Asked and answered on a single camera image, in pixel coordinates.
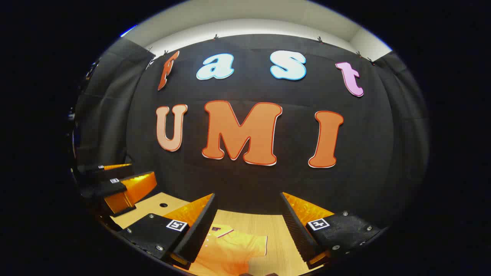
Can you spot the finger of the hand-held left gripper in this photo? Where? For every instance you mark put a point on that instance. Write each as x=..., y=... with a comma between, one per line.
x=90, y=168
x=101, y=188

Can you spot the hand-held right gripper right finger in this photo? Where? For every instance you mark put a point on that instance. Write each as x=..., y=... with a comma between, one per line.
x=297, y=234

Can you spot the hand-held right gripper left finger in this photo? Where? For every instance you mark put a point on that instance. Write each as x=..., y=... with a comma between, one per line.
x=199, y=234

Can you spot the orange T-shirt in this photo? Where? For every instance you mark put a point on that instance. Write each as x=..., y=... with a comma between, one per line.
x=230, y=249

